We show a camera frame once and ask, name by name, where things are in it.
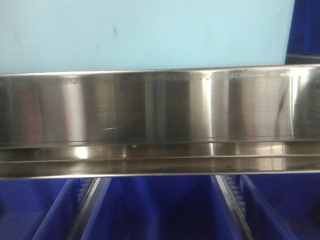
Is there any light blue plastic bin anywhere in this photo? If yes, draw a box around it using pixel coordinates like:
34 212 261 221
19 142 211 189
0 0 294 74

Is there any blue bin lower middle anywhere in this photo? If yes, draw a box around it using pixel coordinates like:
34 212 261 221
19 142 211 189
82 175 243 240

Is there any stainless steel left shelf rack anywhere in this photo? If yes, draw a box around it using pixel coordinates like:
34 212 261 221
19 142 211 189
0 64 320 180

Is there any blue bin lower right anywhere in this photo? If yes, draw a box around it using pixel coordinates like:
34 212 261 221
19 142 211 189
235 173 320 240

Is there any blue bin lower left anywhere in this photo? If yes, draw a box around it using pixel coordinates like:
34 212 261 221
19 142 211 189
0 178 85 240

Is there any blue bin upper right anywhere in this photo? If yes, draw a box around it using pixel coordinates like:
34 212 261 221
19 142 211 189
285 0 320 65

